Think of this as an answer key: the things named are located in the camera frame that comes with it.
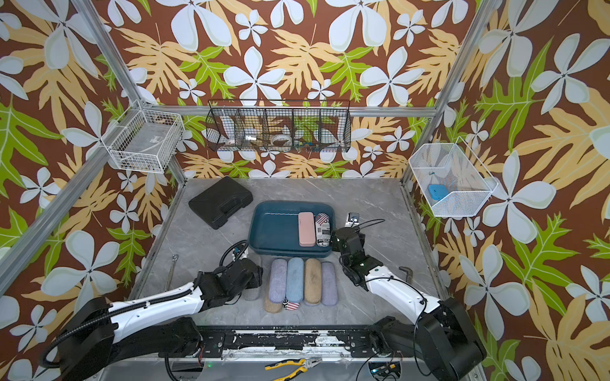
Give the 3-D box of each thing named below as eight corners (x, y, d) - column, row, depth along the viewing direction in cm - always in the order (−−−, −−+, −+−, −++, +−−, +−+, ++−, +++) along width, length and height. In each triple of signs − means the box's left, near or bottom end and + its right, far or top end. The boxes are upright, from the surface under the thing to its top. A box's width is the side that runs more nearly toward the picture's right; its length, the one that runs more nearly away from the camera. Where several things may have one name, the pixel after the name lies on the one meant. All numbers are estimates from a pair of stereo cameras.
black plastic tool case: (191, 208, 111) (186, 200, 106) (229, 182, 122) (226, 174, 117) (216, 231, 103) (212, 223, 98) (254, 200, 114) (252, 193, 109)
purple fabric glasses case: (268, 304, 82) (266, 299, 78) (272, 265, 92) (270, 259, 87) (286, 304, 82) (285, 299, 78) (288, 265, 92) (287, 259, 87)
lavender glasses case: (321, 305, 83) (322, 302, 80) (319, 265, 93) (320, 261, 90) (337, 305, 83) (338, 302, 80) (333, 265, 93) (334, 261, 90)
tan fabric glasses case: (304, 305, 83) (304, 300, 78) (304, 265, 93) (304, 258, 88) (321, 305, 83) (323, 300, 78) (320, 265, 93) (320, 258, 88)
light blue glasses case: (286, 303, 83) (285, 298, 78) (288, 264, 92) (287, 257, 87) (303, 303, 83) (303, 298, 78) (303, 264, 92) (303, 257, 88)
